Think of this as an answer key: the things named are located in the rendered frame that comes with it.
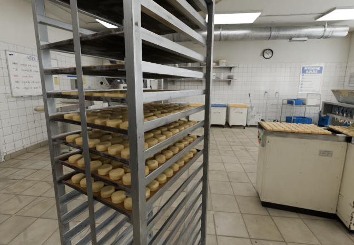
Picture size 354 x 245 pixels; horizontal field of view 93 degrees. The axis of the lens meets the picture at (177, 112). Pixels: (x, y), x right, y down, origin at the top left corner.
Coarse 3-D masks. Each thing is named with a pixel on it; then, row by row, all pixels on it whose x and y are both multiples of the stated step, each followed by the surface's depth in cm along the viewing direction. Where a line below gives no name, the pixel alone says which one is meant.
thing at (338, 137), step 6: (264, 132) 176; (270, 132) 174; (276, 132) 172; (282, 132) 171; (306, 138) 166; (312, 138) 164; (318, 138) 163; (324, 138) 161; (330, 138) 160; (336, 138) 159; (342, 138) 157; (348, 138) 156
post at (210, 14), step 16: (208, 16) 90; (208, 32) 91; (208, 48) 92; (208, 64) 93; (208, 80) 95; (208, 96) 96; (208, 112) 97; (208, 128) 99; (208, 144) 100; (208, 160) 103; (208, 176) 106
